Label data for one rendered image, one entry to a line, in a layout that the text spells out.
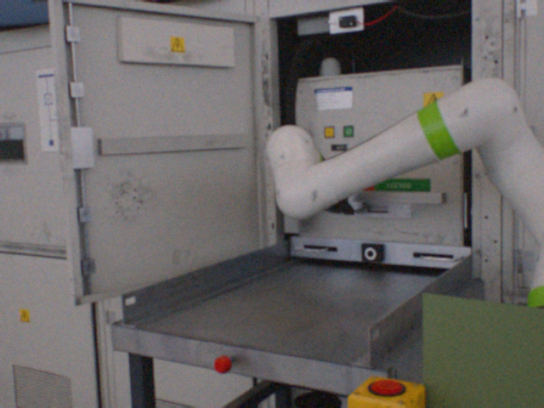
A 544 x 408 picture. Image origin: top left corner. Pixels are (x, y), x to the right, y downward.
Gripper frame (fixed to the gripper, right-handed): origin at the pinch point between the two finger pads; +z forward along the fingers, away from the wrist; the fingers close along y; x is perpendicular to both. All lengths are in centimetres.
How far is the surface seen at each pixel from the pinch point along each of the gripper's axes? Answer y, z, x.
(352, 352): 45, -42, 28
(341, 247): 7.8, 11.7, -4.5
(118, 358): 49, 30, -91
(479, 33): -39, -19, 35
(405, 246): 6.6, 11.0, 14.9
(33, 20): -53, -36, -116
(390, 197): -4.0, 1.7, 11.8
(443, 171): -11.9, 1.7, 25.0
